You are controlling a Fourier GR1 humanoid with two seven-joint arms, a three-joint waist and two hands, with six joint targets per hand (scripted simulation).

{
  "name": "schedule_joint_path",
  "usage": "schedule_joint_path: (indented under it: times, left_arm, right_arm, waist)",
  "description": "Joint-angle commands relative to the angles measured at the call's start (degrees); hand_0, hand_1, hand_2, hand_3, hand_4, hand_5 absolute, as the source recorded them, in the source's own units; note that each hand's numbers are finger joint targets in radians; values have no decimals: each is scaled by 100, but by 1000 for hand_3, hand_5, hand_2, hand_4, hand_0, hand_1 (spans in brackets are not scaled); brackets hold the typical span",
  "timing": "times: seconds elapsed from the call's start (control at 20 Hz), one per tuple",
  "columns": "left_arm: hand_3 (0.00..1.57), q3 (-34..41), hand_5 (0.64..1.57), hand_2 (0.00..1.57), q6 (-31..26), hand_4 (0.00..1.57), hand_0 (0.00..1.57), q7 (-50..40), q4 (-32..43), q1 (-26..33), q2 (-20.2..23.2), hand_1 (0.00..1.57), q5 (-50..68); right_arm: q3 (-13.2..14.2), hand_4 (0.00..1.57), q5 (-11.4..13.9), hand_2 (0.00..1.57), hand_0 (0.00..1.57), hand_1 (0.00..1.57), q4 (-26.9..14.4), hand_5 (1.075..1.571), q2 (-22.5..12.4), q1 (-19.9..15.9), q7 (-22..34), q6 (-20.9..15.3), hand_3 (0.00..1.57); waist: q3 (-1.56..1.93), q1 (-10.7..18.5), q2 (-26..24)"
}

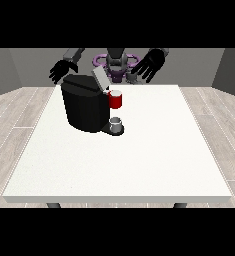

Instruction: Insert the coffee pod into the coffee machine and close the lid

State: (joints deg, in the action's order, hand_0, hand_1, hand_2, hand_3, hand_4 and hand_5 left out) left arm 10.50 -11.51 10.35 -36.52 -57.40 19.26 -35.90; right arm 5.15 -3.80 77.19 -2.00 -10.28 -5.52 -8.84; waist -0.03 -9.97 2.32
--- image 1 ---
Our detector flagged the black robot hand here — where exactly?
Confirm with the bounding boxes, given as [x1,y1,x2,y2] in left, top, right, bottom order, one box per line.
[48,59,79,85]
[130,48,166,84]

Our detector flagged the small grey coffee pod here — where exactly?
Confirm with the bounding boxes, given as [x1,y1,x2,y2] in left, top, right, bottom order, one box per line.
[126,72,139,84]

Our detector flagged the pale grey machine lid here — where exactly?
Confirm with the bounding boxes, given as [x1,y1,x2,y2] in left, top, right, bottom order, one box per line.
[91,65,111,91]

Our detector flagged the black coffee machine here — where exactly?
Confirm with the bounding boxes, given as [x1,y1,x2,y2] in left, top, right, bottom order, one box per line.
[60,74,125,136]

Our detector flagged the red pod holder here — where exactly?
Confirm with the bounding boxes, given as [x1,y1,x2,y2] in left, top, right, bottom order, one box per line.
[108,89,123,110]

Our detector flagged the grey robot trunk purple rings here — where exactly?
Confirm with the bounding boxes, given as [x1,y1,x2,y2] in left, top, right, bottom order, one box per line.
[92,48,142,83]

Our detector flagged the small grey cup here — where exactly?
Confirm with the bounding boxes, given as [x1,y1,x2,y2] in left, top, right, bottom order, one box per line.
[109,116,123,134]

